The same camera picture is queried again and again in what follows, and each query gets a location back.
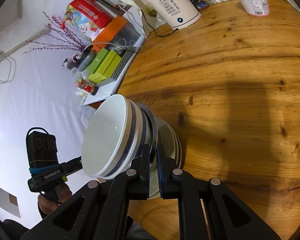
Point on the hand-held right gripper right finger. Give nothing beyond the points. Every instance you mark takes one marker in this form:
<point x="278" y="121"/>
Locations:
<point x="160" y="175"/>

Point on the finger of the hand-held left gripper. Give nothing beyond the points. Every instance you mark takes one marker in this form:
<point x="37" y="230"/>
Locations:
<point x="73" y="166"/>

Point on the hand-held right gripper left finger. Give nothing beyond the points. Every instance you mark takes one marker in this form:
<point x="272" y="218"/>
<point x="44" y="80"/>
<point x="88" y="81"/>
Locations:
<point x="143" y="177"/>

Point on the large grey plate blue print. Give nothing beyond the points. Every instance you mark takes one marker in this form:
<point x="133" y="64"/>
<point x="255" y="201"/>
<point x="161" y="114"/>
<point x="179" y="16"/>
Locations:
<point x="166" y="140"/>

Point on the small white bowl blue band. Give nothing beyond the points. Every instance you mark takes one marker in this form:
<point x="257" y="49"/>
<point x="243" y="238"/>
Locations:
<point x="102" y="140"/>

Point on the large white bowl blue band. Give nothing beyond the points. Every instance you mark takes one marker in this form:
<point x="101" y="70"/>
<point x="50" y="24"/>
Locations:
<point x="139" y="130"/>

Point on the stainless steel bowl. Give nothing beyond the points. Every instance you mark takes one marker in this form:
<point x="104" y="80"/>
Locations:
<point x="151" y="125"/>

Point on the person's left hand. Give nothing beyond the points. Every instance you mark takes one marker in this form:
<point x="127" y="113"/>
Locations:
<point x="46" y="206"/>

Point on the white shelf board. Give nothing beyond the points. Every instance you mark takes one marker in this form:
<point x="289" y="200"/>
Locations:
<point x="107" y="93"/>

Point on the clear glass bottle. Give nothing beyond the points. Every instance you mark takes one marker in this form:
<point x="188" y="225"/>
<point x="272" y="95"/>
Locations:
<point x="68" y="63"/>

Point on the lime green box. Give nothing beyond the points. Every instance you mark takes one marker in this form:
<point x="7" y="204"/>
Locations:
<point x="100" y="78"/>
<point x="110" y="62"/>

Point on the grey handheld device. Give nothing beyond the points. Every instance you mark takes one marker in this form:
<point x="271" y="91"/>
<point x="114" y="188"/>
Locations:
<point x="86" y="60"/>

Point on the dark green box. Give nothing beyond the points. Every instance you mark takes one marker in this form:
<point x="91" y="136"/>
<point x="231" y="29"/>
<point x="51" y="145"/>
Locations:
<point x="97" y="60"/>

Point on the purple flower branches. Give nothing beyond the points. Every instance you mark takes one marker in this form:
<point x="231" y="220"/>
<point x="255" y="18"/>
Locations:
<point x="62" y="40"/>

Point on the zigzag patterned tray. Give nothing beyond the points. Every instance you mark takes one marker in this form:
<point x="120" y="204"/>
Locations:
<point x="121" y="63"/>

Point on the orange lid storage box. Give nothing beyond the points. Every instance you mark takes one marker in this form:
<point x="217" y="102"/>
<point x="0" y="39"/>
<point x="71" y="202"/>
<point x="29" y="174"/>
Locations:
<point x="112" y="28"/>

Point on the red snack box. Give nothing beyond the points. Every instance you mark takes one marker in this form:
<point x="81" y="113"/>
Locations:
<point x="92" y="11"/>

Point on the white electric kettle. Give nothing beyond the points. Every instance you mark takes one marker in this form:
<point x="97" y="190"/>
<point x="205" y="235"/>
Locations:
<point x="172" y="5"/>

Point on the white plastic tub with lid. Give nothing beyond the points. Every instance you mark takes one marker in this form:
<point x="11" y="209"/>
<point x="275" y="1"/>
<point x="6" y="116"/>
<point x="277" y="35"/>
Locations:
<point x="255" y="1"/>

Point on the white wall conduit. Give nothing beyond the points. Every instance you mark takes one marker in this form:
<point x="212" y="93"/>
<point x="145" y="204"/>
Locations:
<point x="22" y="43"/>

